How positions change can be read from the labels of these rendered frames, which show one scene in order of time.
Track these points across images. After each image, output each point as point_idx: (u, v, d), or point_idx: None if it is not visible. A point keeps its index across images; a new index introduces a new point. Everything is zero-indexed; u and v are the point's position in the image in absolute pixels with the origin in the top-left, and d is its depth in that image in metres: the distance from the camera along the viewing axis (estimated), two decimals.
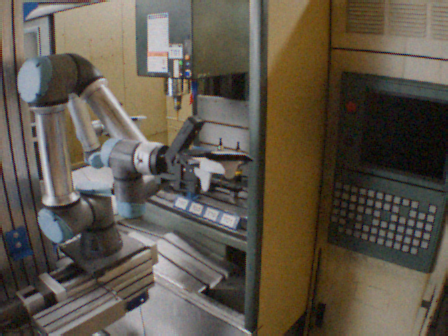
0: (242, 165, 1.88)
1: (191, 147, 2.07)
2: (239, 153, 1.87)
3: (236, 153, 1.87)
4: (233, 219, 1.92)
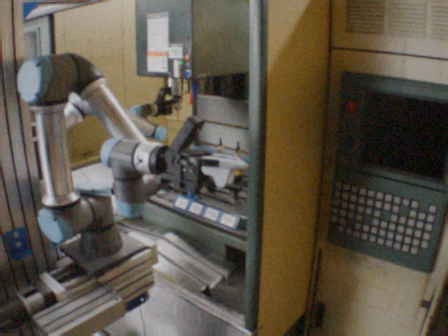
0: None
1: (191, 147, 2.07)
2: (239, 153, 1.87)
3: (236, 153, 1.87)
4: (233, 219, 1.92)
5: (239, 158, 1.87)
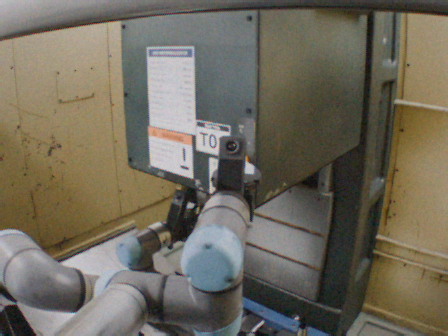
0: None
1: None
2: None
3: None
4: None
5: None
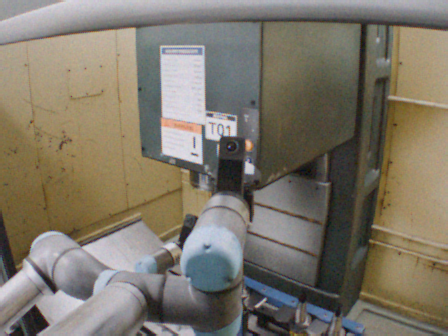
0: None
1: (244, 289, 1.15)
2: (340, 322, 0.95)
3: (335, 322, 0.95)
4: None
5: (339, 330, 0.95)
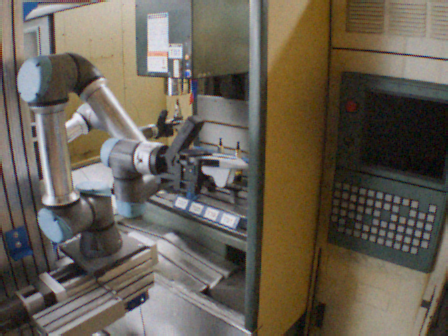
0: None
1: (191, 147, 2.07)
2: (239, 153, 1.87)
3: (236, 153, 1.87)
4: (233, 219, 1.92)
5: (239, 158, 1.87)
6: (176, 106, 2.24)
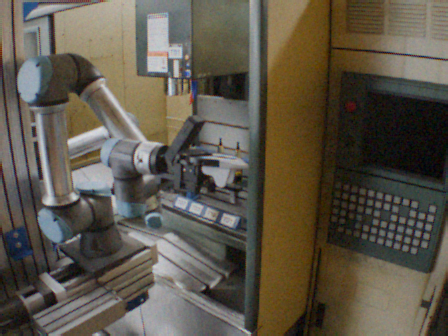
0: None
1: None
2: (239, 153, 1.87)
3: (236, 153, 1.87)
4: (233, 219, 1.92)
5: (239, 158, 1.87)
6: (192, 148, 1.91)
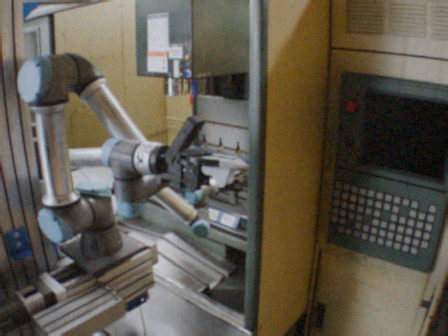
0: None
1: (191, 147, 2.08)
2: (239, 153, 1.87)
3: (236, 153, 1.87)
4: (233, 219, 1.92)
5: (239, 158, 1.87)
6: (203, 143, 2.00)
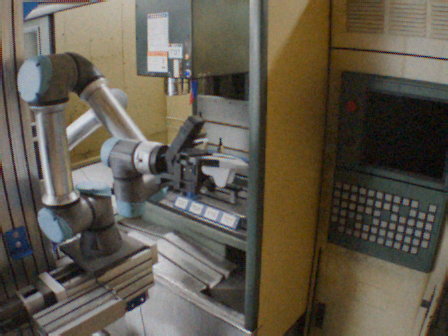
0: (204, 135, 1.85)
1: None
2: None
3: None
4: (233, 219, 1.92)
5: (201, 128, 1.85)
6: None
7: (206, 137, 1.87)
